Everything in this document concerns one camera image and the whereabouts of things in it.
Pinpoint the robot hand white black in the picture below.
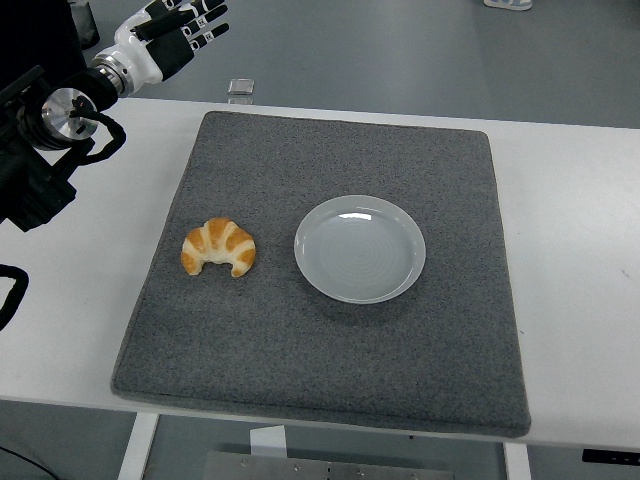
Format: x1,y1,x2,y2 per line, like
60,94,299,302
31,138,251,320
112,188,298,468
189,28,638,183
102,0,232,87

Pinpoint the croissant bread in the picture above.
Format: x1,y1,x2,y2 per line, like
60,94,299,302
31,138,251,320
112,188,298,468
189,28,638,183
180,216,258,278

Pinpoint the grey round plate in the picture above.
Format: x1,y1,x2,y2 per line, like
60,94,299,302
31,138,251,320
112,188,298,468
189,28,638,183
293,194,428,305

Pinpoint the grey metal plate with screws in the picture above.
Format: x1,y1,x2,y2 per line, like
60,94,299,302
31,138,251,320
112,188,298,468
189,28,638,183
202,451,456,480

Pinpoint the grey cylindrical bin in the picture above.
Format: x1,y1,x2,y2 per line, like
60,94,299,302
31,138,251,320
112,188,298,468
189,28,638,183
73,0,100,50

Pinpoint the large black object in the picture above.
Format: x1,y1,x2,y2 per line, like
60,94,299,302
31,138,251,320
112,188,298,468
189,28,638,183
0,0,101,96

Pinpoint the grey felt mat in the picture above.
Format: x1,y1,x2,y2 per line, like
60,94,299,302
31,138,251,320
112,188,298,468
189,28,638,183
109,110,532,441

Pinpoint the white table leg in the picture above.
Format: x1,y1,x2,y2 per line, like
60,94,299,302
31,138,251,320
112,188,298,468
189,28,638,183
502,442,532,480
117,413,160,480

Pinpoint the white table column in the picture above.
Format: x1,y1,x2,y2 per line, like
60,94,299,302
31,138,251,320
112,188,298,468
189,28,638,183
248,424,287,459

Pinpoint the black table control panel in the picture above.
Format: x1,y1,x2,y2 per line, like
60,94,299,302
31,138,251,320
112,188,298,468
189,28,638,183
582,448,640,465

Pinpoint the black cable loop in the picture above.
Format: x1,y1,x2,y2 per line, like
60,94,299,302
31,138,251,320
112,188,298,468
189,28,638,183
0,263,30,332

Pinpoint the black floor cable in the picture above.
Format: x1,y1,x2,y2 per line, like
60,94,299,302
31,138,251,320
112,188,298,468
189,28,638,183
0,442,56,480

